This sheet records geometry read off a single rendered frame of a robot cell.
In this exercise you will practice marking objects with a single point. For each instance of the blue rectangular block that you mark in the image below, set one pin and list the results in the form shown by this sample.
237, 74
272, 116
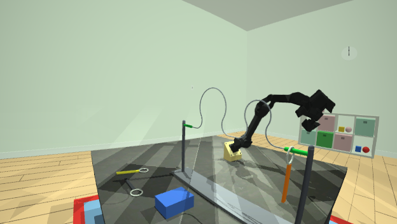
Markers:
174, 202

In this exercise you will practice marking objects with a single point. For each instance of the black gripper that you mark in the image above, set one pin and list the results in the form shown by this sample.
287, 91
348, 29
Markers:
310, 125

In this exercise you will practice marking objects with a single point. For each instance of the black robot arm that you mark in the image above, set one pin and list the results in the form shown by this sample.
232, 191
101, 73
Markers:
307, 107

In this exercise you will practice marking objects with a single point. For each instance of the white loop with dark grey handle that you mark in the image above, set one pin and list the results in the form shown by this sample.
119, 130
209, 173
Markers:
133, 188

